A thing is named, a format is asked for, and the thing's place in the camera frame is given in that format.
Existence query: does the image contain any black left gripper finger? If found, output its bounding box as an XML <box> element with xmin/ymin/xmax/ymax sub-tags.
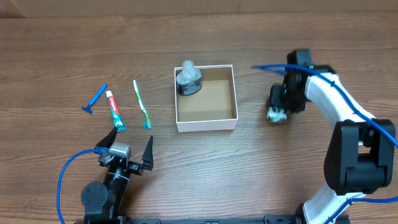
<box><xmin>95</xmin><ymin>127</ymin><xmax>118</xmax><ymax>148</ymax></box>
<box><xmin>142</xmin><ymin>136</ymin><xmax>154</xmax><ymax>170</ymax></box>

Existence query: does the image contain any red green toothpaste tube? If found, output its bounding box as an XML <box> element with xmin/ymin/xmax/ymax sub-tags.
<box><xmin>106</xmin><ymin>90</ymin><xmax>126</xmax><ymax>132</ymax></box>

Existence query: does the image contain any green soap bar packet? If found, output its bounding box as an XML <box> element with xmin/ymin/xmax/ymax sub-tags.
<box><xmin>267</xmin><ymin>106</ymin><xmax>287</xmax><ymax>123</ymax></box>

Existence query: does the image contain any green white toothbrush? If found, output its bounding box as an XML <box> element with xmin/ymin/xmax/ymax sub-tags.
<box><xmin>132</xmin><ymin>80</ymin><xmax>152</xmax><ymax>129</ymax></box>

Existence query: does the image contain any blue disposable razor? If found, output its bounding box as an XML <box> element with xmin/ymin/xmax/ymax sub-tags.
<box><xmin>81</xmin><ymin>83</ymin><xmax>108</xmax><ymax>114</ymax></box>

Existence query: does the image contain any clear sanitizer bottle dark label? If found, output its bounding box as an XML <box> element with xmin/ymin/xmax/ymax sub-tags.
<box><xmin>176</xmin><ymin>60</ymin><xmax>202</xmax><ymax>96</ymax></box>

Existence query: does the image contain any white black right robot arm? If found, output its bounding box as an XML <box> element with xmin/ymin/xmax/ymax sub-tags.
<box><xmin>260</xmin><ymin>63</ymin><xmax>397</xmax><ymax>223</ymax></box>

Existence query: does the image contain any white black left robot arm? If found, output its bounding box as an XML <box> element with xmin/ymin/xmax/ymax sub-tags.
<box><xmin>81</xmin><ymin>128</ymin><xmax>154</xmax><ymax>224</ymax></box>

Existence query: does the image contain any white cardboard box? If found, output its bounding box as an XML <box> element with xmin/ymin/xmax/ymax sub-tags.
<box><xmin>174</xmin><ymin>65</ymin><xmax>239</xmax><ymax>133</ymax></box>

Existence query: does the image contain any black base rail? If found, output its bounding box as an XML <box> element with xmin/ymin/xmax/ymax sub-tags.
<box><xmin>76</xmin><ymin>215</ymin><xmax>306</xmax><ymax>224</ymax></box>

